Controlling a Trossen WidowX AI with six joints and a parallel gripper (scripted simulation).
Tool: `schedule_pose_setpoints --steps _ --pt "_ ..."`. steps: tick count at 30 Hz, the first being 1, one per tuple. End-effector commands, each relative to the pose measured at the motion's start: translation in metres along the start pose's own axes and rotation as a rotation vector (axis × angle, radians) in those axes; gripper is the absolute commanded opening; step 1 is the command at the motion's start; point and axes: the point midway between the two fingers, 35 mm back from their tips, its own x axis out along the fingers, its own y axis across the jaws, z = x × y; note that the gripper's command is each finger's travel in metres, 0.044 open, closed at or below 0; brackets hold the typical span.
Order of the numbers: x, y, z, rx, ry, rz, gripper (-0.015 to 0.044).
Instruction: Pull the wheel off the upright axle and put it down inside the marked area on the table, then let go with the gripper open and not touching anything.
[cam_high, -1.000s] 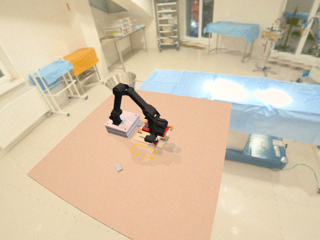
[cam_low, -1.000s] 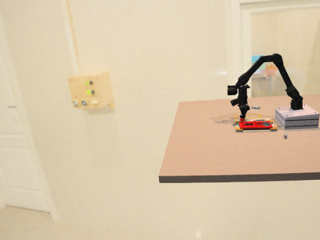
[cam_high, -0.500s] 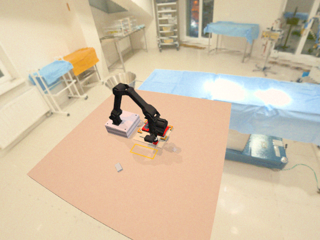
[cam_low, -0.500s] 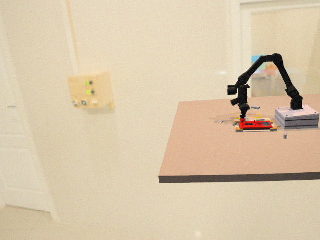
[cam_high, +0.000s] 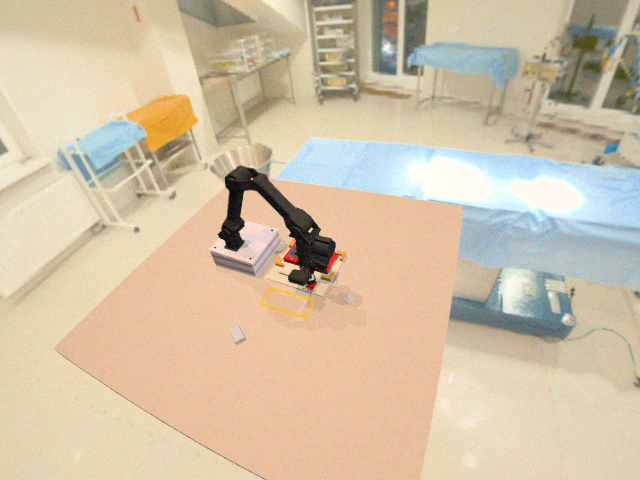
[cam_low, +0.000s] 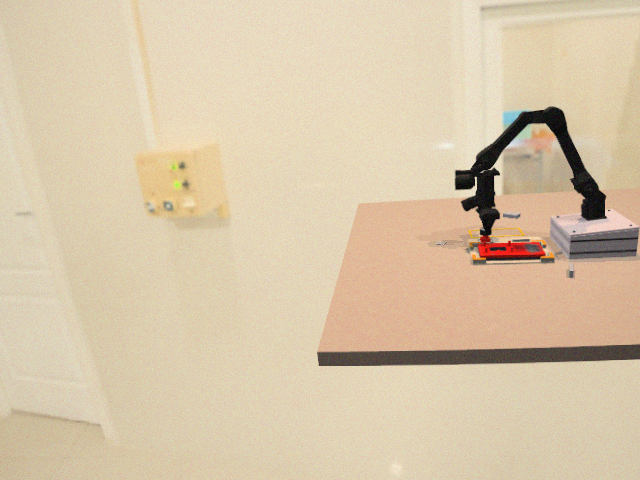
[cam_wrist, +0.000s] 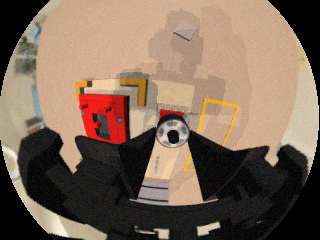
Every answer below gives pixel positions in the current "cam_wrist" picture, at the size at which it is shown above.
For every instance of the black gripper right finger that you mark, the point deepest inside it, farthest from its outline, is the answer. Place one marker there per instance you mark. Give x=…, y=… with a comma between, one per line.
x=216, y=165

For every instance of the grey and black toy wheel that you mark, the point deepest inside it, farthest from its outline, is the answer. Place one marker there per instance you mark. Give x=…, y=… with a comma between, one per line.
x=168, y=122

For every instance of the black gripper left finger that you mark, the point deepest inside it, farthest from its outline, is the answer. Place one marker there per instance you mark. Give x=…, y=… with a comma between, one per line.
x=130, y=159

